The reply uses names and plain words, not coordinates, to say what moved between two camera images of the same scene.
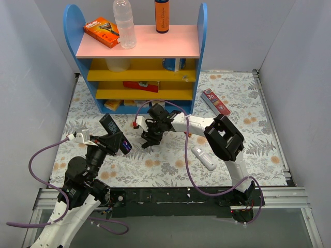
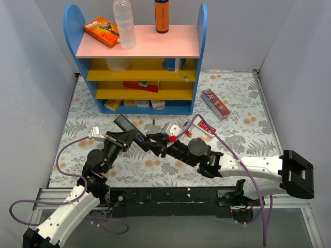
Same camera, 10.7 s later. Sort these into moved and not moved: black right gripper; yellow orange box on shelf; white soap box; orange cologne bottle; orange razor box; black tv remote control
Moved: black right gripper; black tv remote control
Not moved: orange razor box; yellow orange box on shelf; white soap box; orange cologne bottle
